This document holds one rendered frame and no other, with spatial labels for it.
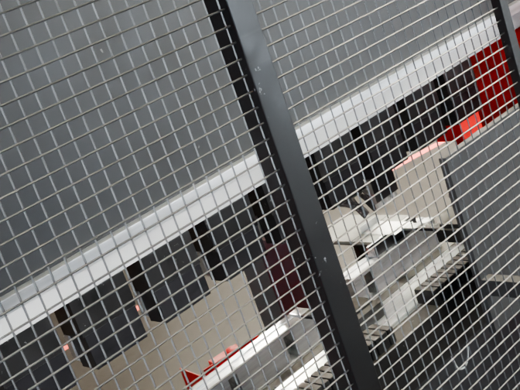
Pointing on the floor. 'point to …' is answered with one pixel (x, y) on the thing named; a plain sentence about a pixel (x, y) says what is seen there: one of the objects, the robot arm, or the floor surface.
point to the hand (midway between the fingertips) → (367, 207)
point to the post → (293, 190)
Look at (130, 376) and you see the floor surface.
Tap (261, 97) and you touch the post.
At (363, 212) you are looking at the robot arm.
